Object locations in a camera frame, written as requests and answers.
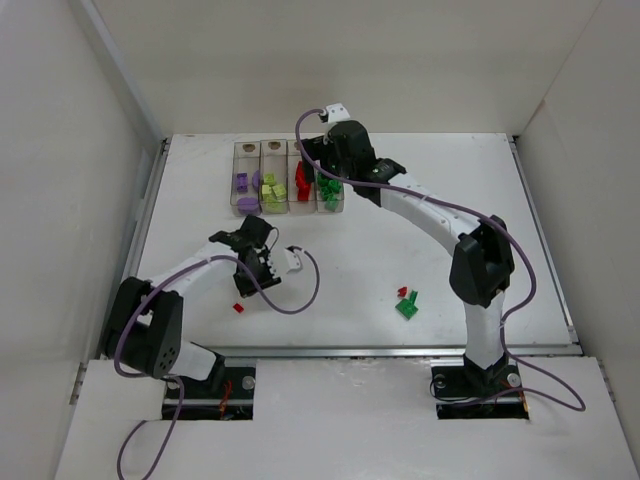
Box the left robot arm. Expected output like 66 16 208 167
99 215 281 390

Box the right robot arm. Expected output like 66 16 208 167
295 120 515 371

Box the green lego plate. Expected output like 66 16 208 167
395 298 419 320

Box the red round lego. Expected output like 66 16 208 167
296 183 313 202

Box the purple cable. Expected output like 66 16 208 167
294 107 587 412
113 246 321 480

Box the purple round lego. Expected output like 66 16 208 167
251 170 261 192

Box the green lego top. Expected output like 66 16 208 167
328 180 342 194

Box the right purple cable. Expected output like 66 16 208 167
294 107 587 412

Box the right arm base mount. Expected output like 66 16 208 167
429 363 529 420

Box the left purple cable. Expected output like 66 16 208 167
113 246 321 480

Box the red lego piece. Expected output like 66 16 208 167
295 161 307 187

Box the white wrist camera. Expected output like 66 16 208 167
319 103 351 125
283 247 303 274

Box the purple curved lego block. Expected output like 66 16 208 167
237 197 261 216

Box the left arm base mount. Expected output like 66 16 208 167
177 359 257 421

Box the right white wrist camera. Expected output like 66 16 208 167
319 103 351 125

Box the green lego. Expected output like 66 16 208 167
328 180 342 194
317 173 330 187
320 186 338 202
324 198 339 212

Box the aluminium rail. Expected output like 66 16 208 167
213 344 584 359

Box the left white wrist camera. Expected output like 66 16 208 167
283 247 303 274

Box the purple lego stack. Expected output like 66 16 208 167
234 172 249 194

